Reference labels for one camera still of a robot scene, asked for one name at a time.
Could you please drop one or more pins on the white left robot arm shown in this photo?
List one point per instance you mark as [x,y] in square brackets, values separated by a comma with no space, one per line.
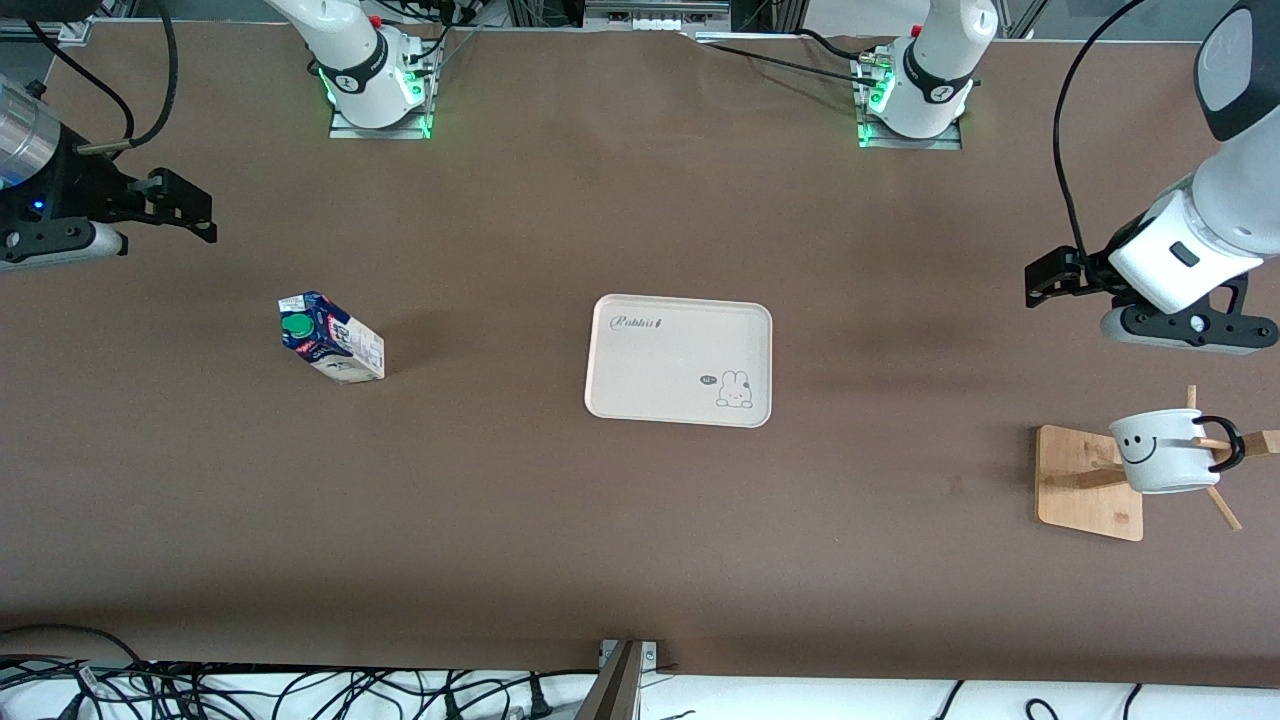
[1230,200]

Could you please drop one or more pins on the aluminium frame rail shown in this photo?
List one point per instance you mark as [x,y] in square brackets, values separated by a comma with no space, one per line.
[50,30]

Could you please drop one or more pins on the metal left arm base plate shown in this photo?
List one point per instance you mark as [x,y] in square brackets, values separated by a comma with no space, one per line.
[940,143]

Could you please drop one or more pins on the grey power strip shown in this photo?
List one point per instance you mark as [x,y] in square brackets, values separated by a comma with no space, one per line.
[650,14]

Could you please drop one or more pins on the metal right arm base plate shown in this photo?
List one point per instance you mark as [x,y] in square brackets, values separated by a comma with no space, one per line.
[345,130]

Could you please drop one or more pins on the beige rabbit print tray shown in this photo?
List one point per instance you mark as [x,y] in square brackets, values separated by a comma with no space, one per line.
[670,350]

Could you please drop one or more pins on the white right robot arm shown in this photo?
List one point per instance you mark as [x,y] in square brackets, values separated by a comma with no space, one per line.
[350,60]

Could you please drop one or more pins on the blue white milk carton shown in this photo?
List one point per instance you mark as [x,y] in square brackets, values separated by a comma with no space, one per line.
[335,345]

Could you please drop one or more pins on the aluminium profile post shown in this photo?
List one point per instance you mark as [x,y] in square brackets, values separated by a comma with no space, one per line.
[615,690]

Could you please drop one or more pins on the white smiley face cup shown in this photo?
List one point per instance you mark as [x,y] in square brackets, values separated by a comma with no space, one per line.
[1160,462]

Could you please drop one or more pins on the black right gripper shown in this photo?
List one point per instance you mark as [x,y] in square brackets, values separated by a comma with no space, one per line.
[72,188]

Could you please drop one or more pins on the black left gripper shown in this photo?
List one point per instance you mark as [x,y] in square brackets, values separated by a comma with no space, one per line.
[1092,270]

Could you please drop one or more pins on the wooden mug stand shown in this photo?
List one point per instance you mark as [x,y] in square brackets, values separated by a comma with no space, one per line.
[1085,500]

